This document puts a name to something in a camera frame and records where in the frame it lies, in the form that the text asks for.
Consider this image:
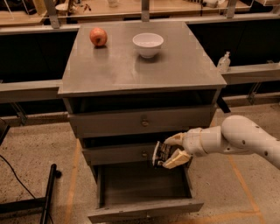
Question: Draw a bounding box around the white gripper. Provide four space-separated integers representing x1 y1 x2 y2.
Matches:
163 128 202 169

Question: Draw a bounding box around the black rxbar chocolate wrapper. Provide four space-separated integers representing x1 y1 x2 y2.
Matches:
152 141 180 168

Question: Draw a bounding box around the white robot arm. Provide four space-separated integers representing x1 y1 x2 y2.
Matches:
164 115 280 169

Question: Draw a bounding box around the grey middle drawer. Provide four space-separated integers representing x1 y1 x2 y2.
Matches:
81 138 202 166

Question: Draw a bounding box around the grey open bottom drawer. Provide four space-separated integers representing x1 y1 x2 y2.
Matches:
88 161 203 223

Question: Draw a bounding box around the grey wooden drawer cabinet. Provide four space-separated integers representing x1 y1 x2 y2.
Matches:
57 20 228 176

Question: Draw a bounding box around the grey top drawer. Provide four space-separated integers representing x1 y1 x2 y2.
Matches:
69 106 214 138

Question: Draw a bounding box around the clear sanitizer pump bottle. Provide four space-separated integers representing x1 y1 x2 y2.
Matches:
217 52 230 73

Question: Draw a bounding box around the white ceramic bowl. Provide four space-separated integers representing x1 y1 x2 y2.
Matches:
132 32 164 59

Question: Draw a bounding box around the red apple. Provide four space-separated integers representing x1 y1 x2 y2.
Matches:
89 27 108 47

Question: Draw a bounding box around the black metal stand leg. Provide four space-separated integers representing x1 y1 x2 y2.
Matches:
0 164 62 224

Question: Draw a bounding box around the wooden background shelf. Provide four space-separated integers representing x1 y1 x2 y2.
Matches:
0 0 280 26

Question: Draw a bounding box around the grey metal rail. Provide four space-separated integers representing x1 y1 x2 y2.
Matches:
0 63 280 103

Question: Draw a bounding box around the black floor cable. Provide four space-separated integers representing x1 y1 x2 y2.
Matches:
0 155 54 224

